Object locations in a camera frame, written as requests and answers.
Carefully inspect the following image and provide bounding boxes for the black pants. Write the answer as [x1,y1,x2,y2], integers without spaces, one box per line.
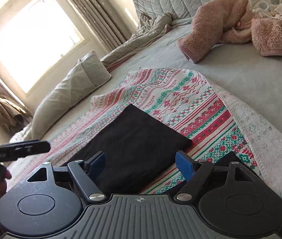
[61,103,246,195]

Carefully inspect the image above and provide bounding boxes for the hanging olive clothes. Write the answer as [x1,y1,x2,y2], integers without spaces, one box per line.
[0,95,32,135]

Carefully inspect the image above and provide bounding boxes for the patterned handmade bedspread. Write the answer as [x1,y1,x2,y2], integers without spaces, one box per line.
[8,69,282,198]

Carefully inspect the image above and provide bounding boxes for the grey pillow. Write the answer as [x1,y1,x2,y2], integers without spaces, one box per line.
[30,50,112,139]

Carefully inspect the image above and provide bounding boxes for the window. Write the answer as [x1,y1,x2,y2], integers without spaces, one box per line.
[0,0,84,93]

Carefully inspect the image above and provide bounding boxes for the crumpled grey blanket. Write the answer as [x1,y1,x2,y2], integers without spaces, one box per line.
[101,13,172,72]

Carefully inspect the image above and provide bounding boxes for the pink fleece garment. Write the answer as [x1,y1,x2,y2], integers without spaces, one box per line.
[177,0,282,63]

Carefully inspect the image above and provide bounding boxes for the beige curtain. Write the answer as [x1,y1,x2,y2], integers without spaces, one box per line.
[68,0,136,51]

